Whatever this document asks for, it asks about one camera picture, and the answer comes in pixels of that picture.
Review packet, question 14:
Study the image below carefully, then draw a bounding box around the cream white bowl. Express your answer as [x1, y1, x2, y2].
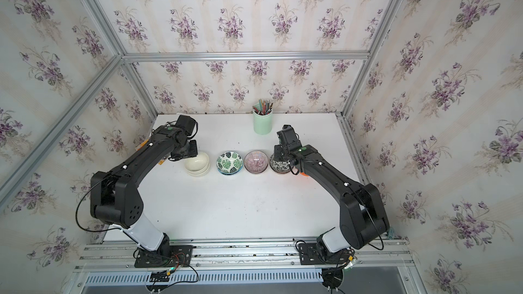
[184, 152, 211, 177]

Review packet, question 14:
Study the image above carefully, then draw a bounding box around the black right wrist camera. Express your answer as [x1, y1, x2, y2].
[276, 125, 302, 151]

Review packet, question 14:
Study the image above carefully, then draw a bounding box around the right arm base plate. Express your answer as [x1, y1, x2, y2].
[294, 240, 355, 267]

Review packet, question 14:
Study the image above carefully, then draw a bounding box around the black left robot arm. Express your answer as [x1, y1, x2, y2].
[89, 121, 198, 257]

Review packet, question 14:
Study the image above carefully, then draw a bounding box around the green leaf pattern bowl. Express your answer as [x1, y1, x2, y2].
[216, 151, 244, 175]

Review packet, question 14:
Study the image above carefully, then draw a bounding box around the purple striped bowl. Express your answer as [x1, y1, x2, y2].
[244, 151, 269, 174]

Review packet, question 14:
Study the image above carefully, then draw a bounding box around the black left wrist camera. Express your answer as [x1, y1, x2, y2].
[174, 114, 199, 140]

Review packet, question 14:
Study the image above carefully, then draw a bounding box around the coloured pencils bundle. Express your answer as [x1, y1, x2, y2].
[253, 99, 273, 116]

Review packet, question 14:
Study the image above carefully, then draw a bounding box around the black white floral bowl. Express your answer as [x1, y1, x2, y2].
[269, 160, 290, 174]

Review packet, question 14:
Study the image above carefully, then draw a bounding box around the mint green pencil cup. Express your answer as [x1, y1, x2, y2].
[253, 110, 273, 136]

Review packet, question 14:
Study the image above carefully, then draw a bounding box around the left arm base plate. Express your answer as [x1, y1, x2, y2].
[133, 245, 193, 269]

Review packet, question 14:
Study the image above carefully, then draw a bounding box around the yellow illustrated children's book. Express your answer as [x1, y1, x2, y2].
[136, 138, 170, 166]

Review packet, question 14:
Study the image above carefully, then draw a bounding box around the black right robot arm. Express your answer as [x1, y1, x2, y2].
[274, 144, 390, 253]

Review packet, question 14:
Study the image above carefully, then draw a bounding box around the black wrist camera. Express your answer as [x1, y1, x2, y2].
[276, 125, 302, 151]
[174, 114, 199, 140]

